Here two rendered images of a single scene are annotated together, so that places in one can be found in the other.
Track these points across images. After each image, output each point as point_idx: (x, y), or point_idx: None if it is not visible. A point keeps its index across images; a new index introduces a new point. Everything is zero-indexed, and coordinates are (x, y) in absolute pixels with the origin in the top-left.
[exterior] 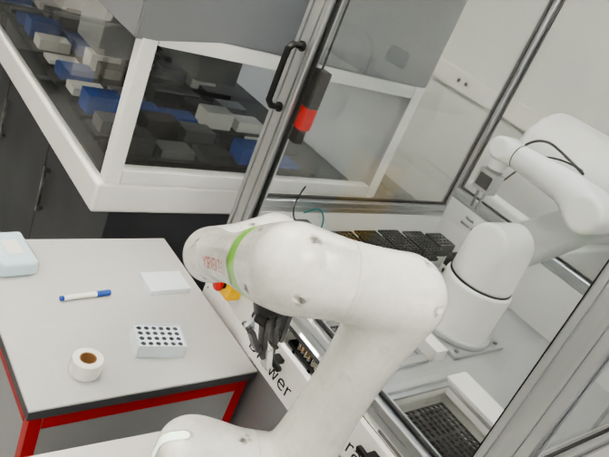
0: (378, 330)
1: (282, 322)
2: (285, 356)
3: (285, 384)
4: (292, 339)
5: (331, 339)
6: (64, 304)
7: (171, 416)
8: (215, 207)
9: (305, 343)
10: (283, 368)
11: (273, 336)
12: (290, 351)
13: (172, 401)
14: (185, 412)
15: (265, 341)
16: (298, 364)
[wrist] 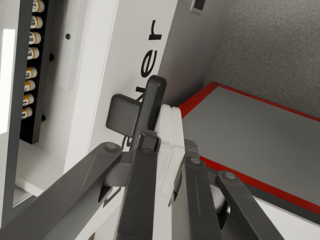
0: None
1: (65, 235)
2: (105, 104)
3: (147, 50)
4: (20, 142)
5: None
6: None
7: (265, 169)
8: None
9: (9, 98)
10: (125, 85)
11: (155, 192)
12: (78, 105)
13: (276, 190)
14: (243, 161)
15: (205, 199)
16: (94, 47)
